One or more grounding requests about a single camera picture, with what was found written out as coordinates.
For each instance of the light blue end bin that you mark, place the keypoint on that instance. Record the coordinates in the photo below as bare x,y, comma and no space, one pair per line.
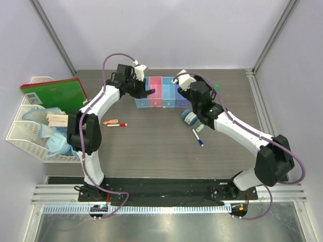
143,102

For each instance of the blue face masks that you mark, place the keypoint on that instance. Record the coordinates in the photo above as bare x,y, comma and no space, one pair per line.
56,137

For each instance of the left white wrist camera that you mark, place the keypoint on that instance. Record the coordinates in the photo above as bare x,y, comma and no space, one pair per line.
140,70

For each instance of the orange small stationery item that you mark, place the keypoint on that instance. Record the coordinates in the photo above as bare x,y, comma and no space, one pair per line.
111,122

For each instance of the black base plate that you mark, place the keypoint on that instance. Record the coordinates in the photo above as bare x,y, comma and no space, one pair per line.
156,192

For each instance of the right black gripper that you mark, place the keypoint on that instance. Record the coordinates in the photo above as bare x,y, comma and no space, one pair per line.
197,78

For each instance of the red white marker pen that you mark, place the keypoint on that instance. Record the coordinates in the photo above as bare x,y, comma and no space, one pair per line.
117,125

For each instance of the blue plastic bin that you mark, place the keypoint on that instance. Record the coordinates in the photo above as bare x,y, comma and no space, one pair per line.
169,94

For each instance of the light green correction tape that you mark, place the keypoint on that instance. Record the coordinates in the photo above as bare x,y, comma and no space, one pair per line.
200,128

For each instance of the pink plastic bin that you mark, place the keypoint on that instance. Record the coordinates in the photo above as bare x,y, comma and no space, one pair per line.
156,98

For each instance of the white mesh desk organizer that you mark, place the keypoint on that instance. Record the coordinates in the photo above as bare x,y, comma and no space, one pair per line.
25,134

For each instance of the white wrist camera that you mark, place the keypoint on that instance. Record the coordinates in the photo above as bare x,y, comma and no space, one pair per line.
184,80
140,70

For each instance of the wooden blocks stack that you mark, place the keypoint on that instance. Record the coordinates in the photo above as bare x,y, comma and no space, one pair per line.
57,120

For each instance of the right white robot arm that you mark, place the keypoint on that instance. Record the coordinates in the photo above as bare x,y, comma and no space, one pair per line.
273,156

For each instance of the purple plastic bin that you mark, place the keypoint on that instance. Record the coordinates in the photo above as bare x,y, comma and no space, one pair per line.
181,102

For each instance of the white slotted cable duct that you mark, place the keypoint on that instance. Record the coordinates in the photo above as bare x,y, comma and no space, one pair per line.
127,210

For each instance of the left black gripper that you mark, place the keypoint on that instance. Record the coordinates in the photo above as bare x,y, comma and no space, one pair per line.
142,93

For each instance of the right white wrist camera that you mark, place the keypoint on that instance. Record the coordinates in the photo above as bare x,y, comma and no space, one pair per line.
184,80

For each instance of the blue slime jar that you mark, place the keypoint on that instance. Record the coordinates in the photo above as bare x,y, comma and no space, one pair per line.
189,117

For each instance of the green folder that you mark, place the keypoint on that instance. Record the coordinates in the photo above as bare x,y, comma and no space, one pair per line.
67,95

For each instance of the blue white marker pen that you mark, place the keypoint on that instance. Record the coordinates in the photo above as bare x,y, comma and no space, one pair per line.
198,138

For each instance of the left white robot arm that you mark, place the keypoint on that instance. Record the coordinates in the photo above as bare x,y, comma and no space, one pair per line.
84,134

